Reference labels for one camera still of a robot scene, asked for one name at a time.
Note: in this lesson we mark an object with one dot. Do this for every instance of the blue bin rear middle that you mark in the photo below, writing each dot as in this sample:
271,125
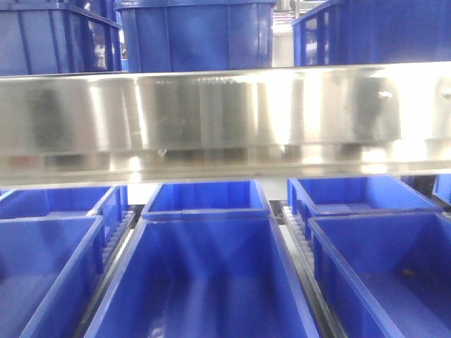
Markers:
207,200

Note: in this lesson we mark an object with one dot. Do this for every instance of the blue bin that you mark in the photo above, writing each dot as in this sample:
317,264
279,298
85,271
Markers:
109,202
207,200
385,275
364,32
184,36
309,198
47,37
50,268
205,278

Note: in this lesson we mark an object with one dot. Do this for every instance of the blue bin lower middle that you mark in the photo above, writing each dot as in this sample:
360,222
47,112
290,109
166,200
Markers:
205,278

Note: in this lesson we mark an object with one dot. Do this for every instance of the blue bin upper middle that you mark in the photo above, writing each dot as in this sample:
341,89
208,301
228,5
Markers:
184,36

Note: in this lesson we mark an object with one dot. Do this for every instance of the blue bin rear right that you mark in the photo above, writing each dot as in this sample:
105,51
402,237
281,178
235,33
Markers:
309,198

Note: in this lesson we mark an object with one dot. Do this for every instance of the white roller track lower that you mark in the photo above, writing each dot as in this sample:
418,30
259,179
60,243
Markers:
297,232

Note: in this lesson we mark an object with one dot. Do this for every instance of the white roller track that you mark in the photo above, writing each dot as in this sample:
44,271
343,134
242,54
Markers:
117,238
297,232

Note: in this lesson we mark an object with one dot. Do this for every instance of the blue bin rear left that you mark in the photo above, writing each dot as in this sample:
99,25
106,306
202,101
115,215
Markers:
109,202

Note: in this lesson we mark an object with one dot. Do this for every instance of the white roller track left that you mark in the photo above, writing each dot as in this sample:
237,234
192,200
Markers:
117,238

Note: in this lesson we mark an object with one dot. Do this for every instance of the blue bin upper right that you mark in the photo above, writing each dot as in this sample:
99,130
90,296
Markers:
364,32

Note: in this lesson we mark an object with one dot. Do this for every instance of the blue bin lower right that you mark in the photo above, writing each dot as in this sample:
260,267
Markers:
385,275

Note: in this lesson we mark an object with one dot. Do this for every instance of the blue bin lower left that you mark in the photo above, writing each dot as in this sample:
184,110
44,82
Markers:
50,268

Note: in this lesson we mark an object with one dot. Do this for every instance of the blue bin upper left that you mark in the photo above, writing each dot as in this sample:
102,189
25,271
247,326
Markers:
47,37

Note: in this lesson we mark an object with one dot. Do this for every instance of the stainless steel shelf front rail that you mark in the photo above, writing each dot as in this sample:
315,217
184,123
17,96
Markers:
324,121

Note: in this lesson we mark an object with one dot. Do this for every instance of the rail screw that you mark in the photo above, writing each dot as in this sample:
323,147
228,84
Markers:
384,95

